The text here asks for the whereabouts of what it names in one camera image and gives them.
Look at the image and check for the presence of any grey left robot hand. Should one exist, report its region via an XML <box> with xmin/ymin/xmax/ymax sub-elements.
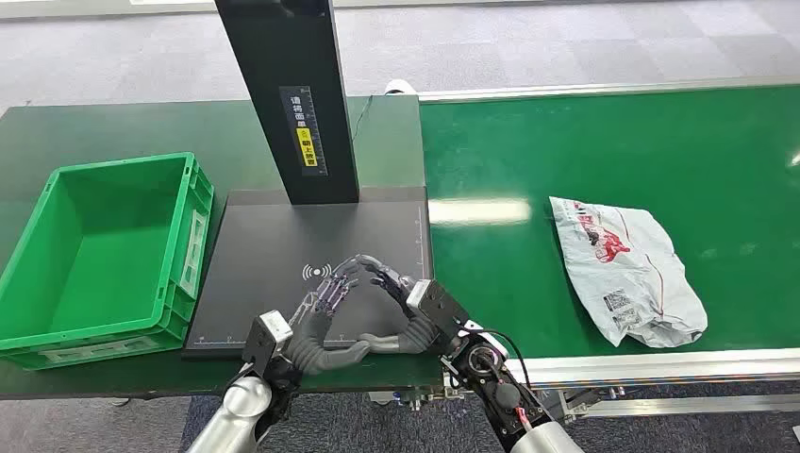
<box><xmin>291</xmin><ymin>258</ymin><xmax>375</xmax><ymax>378</ymax></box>

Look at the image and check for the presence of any grey printed poly mailer package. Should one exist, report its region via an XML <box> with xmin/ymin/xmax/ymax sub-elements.
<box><xmin>549</xmin><ymin>195</ymin><xmax>709</xmax><ymax>349</ymax></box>

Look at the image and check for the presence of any black weighing platform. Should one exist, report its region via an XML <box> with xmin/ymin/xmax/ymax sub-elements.
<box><xmin>182</xmin><ymin>186</ymin><xmax>439</xmax><ymax>362</ymax></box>

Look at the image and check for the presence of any green plastic crate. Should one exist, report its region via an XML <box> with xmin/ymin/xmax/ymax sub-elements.
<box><xmin>0</xmin><ymin>151</ymin><xmax>216</xmax><ymax>371</ymax></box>

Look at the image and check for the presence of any black scanner column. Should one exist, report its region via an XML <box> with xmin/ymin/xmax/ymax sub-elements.
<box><xmin>214</xmin><ymin>0</ymin><xmax>361</xmax><ymax>207</ymax></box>

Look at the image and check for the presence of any green conveyor belt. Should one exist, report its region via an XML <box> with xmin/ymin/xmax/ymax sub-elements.
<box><xmin>418</xmin><ymin>85</ymin><xmax>800</xmax><ymax>361</ymax></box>

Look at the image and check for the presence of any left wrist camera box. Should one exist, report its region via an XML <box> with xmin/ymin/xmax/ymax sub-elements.
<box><xmin>242</xmin><ymin>310</ymin><xmax>294</xmax><ymax>377</ymax></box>

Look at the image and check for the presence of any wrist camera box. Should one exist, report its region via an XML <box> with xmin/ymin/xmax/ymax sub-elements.
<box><xmin>242</xmin><ymin>310</ymin><xmax>294</xmax><ymax>377</ymax></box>
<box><xmin>406</xmin><ymin>279</ymin><xmax>471</xmax><ymax>342</ymax></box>

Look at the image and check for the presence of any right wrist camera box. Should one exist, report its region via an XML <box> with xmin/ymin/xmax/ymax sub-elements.
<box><xmin>406</xmin><ymin>279</ymin><xmax>471</xmax><ymax>342</ymax></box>

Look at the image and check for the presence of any thin black cable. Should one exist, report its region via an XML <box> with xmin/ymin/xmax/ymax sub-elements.
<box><xmin>351</xmin><ymin>94</ymin><xmax>375</xmax><ymax>143</ymax></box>

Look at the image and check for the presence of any aluminium conveyor frame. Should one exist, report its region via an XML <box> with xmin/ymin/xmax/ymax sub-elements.
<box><xmin>417</xmin><ymin>75</ymin><xmax>800</xmax><ymax>421</ymax></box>

